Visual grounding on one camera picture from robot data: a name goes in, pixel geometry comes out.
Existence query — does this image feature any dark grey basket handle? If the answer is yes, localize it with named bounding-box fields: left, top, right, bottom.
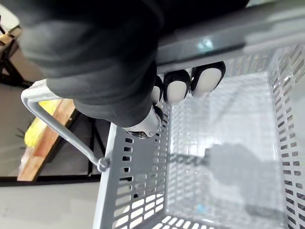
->
left=156, top=3, right=305, bottom=75

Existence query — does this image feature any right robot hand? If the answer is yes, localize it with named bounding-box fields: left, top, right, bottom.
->
left=3, top=0, right=251, bottom=139

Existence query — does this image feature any light grey basket handle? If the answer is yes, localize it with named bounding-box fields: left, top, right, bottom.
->
left=20, top=78, right=111, bottom=172

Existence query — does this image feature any white table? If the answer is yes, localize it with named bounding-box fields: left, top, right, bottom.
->
left=0, top=4, right=21, bottom=33

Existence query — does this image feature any wooden shelf board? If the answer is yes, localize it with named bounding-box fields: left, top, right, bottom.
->
left=17, top=99, right=77, bottom=182

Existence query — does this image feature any yellow vegetable pack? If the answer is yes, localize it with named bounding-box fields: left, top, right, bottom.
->
left=23, top=100, right=61, bottom=146

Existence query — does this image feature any grey plastic shopping basket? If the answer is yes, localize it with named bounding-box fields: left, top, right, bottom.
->
left=91, top=42, right=305, bottom=229

